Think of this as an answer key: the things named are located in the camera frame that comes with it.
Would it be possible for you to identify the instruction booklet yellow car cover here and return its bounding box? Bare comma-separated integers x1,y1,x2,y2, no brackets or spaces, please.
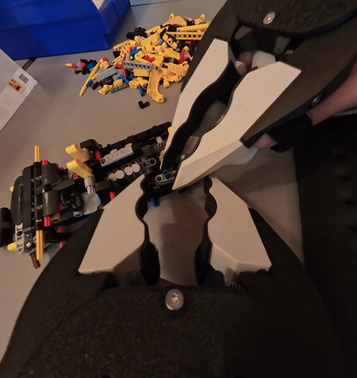
0,38,38,145

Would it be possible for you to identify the pile of toy building pieces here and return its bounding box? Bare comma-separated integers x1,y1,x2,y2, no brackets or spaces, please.
66,13,210,110

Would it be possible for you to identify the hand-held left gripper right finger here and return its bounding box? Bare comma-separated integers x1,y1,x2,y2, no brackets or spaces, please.
196,177,272,285

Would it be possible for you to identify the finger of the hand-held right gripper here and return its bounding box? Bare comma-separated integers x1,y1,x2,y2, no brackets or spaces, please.
172,60,302,191
160,38,241,178

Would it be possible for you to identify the grey desk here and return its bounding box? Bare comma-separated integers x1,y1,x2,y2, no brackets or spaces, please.
0,0,304,372

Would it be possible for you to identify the blue plastic bin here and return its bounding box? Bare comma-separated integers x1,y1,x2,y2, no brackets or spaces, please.
0,0,131,61

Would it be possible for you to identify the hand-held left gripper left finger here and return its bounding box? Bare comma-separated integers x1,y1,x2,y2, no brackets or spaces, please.
78,174,161,286

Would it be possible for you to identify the person's right hand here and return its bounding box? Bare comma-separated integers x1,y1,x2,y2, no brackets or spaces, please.
237,51,357,149

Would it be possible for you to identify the black toy car chassis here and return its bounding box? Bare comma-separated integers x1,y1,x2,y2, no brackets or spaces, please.
0,121,185,270

